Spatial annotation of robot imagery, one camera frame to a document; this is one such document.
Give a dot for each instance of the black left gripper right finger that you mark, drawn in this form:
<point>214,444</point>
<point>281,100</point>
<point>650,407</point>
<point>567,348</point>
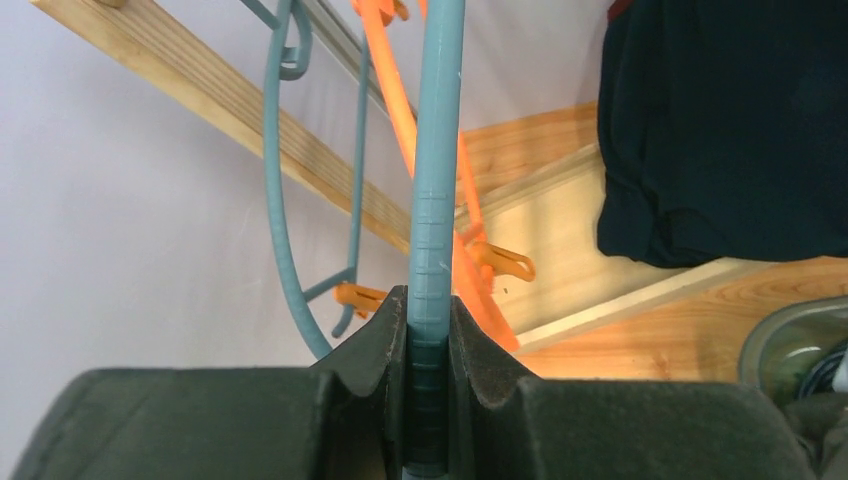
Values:
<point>508,423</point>

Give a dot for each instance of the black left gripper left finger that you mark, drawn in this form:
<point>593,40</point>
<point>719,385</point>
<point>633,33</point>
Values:
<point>337,419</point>

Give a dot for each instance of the orange hanger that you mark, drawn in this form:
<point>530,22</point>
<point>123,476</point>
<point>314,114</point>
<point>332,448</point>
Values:
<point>476,262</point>

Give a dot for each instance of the clear plastic basket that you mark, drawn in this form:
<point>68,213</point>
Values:
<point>796,351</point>

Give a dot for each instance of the dark navy tank top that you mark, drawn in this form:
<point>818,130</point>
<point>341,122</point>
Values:
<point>723,131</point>

